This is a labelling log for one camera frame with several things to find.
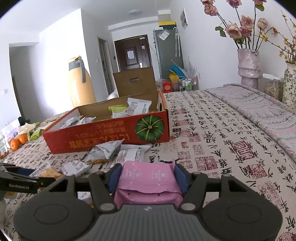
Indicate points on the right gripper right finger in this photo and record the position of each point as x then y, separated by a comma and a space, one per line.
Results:
193, 187

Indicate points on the dried pink roses bouquet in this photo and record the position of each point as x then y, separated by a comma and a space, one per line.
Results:
249, 33

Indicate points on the grey refrigerator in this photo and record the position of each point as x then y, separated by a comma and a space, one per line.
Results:
168, 49

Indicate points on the yellow black box on fridge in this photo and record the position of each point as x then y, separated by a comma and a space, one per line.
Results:
168, 25

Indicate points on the red gift box on floor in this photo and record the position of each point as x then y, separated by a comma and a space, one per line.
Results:
166, 86

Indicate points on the white biscuit packet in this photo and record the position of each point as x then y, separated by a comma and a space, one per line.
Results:
130, 153

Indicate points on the floral white vase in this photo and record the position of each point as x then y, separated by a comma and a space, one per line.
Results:
289, 86

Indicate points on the patterned calligraphy tablecloth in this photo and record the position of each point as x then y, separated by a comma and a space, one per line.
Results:
206, 135

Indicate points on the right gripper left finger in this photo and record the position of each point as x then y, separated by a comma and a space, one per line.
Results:
102, 187

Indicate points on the yellow thermos jug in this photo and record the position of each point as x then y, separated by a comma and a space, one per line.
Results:
81, 89

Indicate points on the pink snack packet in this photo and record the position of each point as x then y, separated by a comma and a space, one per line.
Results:
147, 183

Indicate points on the small green white snack packet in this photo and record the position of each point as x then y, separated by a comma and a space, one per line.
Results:
118, 111

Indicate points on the dark brown entrance door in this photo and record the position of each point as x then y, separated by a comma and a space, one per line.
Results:
133, 53

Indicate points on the green packet near oranges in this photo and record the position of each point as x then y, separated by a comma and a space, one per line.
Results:
36, 134

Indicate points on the pink ribbed flower vase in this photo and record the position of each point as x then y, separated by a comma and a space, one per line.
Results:
249, 67

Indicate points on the orange mandarin front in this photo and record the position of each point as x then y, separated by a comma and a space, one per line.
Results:
14, 144

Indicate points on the grey folded blanket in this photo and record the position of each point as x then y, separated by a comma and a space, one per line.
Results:
272, 116

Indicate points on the clear storage jar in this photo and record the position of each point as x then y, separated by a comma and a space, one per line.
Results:
273, 86

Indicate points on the glass cup with goji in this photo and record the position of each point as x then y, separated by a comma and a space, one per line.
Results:
3, 148

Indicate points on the orange mandarin back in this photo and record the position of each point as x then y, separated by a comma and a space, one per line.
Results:
23, 138

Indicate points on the orange mandarin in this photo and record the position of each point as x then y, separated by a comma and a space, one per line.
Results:
14, 144
23, 138

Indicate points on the red orange cardboard box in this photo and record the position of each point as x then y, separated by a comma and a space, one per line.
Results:
86, 126

